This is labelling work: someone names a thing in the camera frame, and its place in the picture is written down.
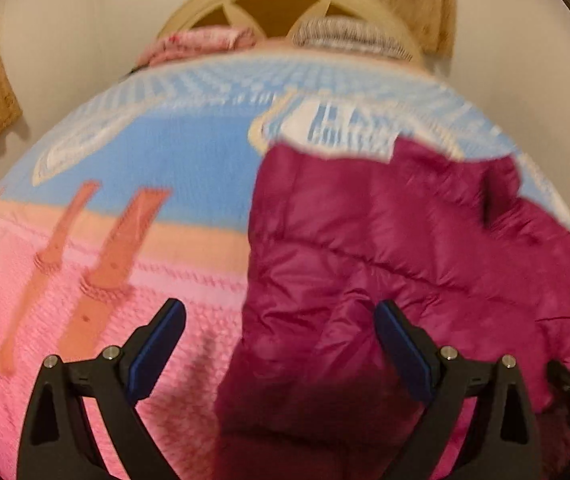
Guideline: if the magenta puffer jacket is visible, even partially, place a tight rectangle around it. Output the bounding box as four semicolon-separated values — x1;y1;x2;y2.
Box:
213;136;570;480

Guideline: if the cream wooden headboard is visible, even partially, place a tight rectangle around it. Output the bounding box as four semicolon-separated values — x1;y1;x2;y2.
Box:
157;0;423;63

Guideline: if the pink and blue printed blanket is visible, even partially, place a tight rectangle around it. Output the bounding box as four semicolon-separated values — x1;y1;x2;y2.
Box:
0;52;570;480

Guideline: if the pink floral pillow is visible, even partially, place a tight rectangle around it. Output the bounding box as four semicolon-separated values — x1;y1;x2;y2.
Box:
137;27;258;68

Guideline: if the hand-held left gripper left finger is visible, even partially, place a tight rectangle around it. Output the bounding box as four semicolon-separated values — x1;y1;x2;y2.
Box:
16;298;187;480

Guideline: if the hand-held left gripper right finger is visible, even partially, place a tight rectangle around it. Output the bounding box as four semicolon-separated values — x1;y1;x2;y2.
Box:
374;300;541;480

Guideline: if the grey striped pillow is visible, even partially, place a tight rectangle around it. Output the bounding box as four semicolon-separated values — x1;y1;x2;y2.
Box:
291;16;413;63

